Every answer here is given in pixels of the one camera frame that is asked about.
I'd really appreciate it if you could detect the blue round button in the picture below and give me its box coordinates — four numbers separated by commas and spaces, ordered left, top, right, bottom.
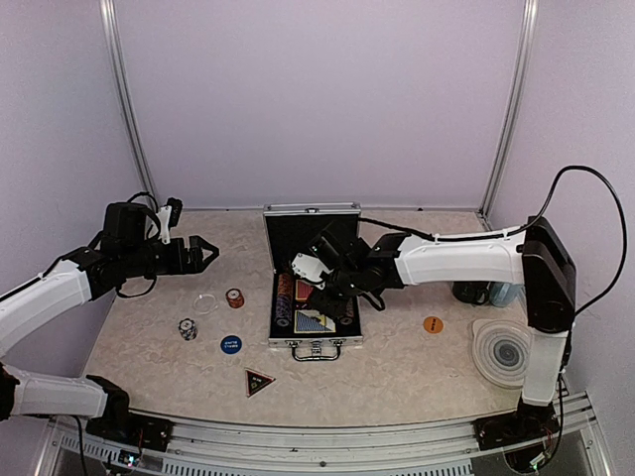
220, 335, 243, 355

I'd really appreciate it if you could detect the dark green mug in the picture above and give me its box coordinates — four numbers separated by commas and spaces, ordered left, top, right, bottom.
451, 282, 491, 306

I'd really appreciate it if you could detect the aluminium poker chip case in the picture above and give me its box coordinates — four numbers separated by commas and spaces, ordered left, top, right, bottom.
263, 202, 363, 362

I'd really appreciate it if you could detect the light blue mug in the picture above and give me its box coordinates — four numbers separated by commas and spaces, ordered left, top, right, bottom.
489, 282, 523, 307

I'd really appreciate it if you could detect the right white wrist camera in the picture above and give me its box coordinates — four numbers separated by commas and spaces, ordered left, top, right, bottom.
291, 254, 329, 284

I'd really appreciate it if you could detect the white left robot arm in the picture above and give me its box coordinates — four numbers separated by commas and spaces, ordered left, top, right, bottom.
1, 198, 219, 355

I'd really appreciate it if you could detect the grey striped plate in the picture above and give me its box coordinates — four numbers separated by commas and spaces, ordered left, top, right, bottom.
470, 319, 535, 390

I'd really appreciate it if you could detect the red playing card deck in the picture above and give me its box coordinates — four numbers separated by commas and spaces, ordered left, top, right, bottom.
295, 280, 315, 302

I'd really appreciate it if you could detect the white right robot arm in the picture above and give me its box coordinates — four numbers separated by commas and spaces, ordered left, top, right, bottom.
291, 216, 576, 440

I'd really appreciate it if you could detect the black triangular button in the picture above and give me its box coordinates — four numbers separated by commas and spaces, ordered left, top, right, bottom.
245, 368, 276, 398

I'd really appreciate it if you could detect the black white chip stack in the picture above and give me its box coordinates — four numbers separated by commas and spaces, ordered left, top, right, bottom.
178, 318, 197, 341

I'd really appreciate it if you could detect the orange round button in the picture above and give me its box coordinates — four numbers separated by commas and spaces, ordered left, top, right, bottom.
423, 316, 445, 334

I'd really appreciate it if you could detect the clear round dish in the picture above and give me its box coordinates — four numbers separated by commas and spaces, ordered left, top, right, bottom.
191, 293, 218, 315

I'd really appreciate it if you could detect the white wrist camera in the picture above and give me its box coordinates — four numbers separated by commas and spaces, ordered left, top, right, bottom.
157, 197, 183, 245
291, 254, 329, 284

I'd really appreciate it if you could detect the dark red chip row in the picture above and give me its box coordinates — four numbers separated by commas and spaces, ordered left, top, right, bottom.
338, 298, 355, 326

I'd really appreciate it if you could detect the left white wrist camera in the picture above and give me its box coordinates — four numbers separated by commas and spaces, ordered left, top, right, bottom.
157, 197, 183, 245

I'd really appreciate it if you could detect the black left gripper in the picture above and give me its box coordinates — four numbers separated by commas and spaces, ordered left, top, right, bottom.
121, 234, 218, 278

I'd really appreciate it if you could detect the red poker chip stack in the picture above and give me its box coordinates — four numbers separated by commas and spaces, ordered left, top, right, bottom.
225, 288, 245, 308

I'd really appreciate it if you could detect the blue playing card deck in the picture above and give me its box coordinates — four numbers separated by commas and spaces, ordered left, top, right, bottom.
294, 309, 336, 333

